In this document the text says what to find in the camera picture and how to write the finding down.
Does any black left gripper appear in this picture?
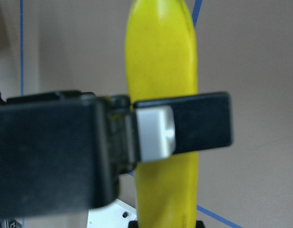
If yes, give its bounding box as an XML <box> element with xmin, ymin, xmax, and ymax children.
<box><xmin>0</xmin><ymin>91</ymin><xmax>137</xmax><ymax>211</ymax></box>

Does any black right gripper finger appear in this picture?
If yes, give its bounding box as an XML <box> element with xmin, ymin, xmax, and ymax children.
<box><xmin>134</xmin><ymin>92</ymin><xmax>233</xmax><ymax>162</ymax></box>

